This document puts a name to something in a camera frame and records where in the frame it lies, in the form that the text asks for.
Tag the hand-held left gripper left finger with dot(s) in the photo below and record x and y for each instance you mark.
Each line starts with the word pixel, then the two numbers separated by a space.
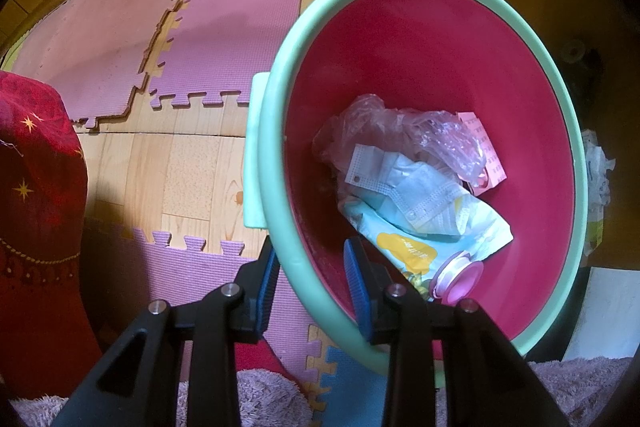
pixel 267 292

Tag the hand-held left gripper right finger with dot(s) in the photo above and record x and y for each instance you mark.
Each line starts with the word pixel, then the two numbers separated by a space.
pixel 357 292

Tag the light blue wet wipes packet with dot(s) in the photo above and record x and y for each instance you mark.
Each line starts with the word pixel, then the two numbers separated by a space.
pixel 400 252

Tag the light blue face mask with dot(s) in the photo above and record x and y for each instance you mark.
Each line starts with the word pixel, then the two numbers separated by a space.
pixel 420 192

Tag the clear plastic bag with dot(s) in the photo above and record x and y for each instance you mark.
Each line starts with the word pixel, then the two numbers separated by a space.
pixel 380 127

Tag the pink printed paper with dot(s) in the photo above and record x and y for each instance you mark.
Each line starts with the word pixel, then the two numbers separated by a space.
pixel 482 142

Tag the white packet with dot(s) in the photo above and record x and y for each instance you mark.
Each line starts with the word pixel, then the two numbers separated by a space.
pixel 592 232

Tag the red bucket with green rim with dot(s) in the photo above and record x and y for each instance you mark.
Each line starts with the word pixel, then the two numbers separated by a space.
pixel 425 47

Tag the white paper wrapper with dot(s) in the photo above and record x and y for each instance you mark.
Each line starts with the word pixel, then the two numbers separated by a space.
pixel 597 172

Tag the blue foam floor mat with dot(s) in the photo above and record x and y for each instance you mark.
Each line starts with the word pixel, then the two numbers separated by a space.
pixel 350 387

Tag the pink fluffy rug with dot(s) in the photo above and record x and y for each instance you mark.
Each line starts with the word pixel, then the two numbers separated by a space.
pixel 270 397

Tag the red cushion with gold stars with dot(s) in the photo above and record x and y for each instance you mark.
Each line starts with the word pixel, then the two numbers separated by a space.
pixel 35 207

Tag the large pink foam floor mat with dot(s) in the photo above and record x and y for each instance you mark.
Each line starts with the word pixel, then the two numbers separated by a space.
pixel 100 32

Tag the black object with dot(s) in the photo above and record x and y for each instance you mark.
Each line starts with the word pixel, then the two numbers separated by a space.
pixel 587 67

